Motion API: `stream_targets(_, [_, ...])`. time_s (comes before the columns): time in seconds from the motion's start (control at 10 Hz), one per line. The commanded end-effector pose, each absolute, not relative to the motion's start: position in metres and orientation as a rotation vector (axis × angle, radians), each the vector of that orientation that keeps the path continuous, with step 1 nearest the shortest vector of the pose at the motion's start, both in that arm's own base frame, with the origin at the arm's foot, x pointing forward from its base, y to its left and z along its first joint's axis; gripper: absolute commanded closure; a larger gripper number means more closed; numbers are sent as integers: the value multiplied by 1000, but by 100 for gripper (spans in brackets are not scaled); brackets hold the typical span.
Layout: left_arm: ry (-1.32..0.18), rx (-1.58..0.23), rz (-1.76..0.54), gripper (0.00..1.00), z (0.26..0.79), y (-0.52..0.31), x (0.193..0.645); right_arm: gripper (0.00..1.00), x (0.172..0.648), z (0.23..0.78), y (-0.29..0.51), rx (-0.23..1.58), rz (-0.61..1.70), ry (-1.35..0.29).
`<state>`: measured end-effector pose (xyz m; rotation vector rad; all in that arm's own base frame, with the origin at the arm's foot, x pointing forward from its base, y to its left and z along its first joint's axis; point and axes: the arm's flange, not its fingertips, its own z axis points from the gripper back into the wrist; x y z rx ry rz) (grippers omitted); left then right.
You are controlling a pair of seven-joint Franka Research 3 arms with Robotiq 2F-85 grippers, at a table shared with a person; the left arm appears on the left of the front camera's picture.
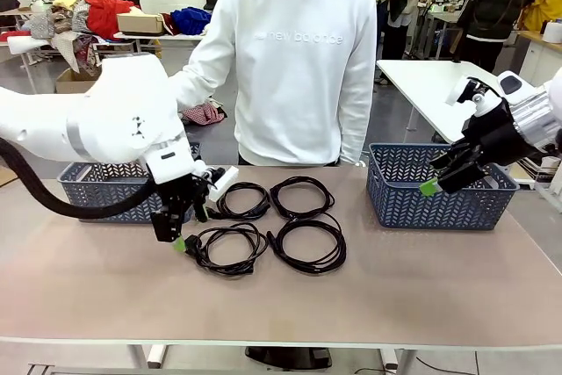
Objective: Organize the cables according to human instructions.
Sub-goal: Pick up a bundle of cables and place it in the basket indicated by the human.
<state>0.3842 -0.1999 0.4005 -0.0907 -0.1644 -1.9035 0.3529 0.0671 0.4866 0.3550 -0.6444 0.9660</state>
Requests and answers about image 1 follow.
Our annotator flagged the cardboard box on table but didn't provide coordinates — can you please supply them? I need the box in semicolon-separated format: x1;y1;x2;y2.
116;12;166;36

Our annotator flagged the background table with clothes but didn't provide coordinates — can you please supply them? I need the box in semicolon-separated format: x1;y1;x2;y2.
112;31;207;56

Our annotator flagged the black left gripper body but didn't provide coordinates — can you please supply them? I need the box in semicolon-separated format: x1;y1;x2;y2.
151;171;212;217

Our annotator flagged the red checkered cloth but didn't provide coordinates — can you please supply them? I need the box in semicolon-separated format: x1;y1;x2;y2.
179;102;227;126

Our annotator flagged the white background table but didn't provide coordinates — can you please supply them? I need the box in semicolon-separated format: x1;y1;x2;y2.
376;58;510;144

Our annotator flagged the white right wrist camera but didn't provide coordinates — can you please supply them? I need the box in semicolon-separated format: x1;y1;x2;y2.
444;76;501;115

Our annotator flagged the open cardboard floor box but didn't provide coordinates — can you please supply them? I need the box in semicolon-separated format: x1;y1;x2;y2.
54;67;100;94

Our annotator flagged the black power cord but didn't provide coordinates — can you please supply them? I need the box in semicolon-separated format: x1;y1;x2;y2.
184;221;270;275
208;181;271;222

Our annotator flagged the person in white sweatshirt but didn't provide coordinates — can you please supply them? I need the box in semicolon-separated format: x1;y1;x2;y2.
169;0;378;168

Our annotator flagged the black usb cable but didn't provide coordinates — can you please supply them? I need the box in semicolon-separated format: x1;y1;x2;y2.
266;212;348;273
269;176;335;222

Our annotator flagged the blue cloth pile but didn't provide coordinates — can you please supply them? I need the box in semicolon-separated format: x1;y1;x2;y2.
169;6;213;36

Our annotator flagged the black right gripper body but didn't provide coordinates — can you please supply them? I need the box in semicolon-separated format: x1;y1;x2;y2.
460;100;535;170

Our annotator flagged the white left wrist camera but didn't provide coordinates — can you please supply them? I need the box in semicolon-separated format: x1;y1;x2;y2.
202;165;240;203

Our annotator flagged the white table leg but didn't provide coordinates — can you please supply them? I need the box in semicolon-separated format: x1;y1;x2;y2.
379;347;416;375
126;343;170;370

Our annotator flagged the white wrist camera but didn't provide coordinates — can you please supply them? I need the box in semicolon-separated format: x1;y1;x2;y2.
444;76;501;115
202;165;240;203

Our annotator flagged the red cloth pile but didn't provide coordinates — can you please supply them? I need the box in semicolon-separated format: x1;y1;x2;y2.
84;0;142;40

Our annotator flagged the blue-grey plastic basket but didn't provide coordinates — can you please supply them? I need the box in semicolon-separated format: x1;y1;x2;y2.
366;142;520;231
56;141;203;225

